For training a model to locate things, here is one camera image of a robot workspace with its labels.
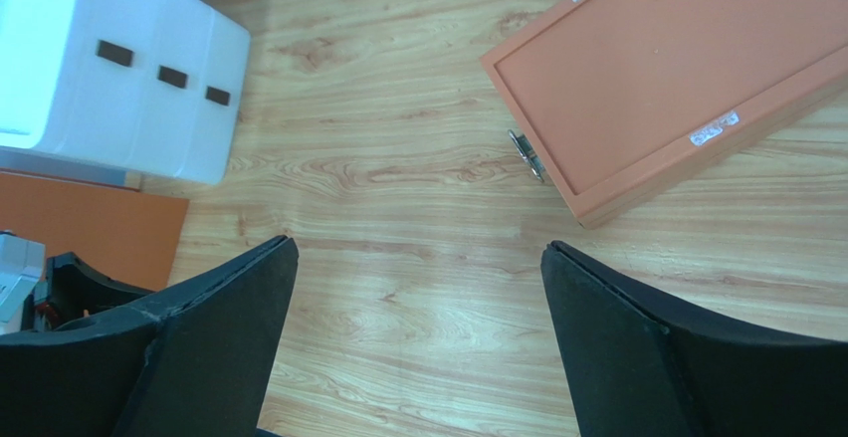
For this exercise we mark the white drawer cabinet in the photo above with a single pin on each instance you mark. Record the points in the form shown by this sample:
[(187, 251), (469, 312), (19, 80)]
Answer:
[(145, 86)]

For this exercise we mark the orange file binder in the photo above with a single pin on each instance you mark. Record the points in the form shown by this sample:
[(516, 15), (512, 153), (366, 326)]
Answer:
[(125, 234)]

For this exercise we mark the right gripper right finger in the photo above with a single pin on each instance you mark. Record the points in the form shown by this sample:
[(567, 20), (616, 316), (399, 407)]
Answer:
[(642, 362)]

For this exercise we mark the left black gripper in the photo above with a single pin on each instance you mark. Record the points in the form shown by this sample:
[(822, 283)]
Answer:
[(71, 290)]

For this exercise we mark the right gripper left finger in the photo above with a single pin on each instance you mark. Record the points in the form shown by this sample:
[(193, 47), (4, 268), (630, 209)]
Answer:
[(193, 359)]

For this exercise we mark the orange drawer box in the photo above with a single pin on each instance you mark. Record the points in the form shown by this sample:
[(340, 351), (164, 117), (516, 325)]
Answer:
[(620, 99)]

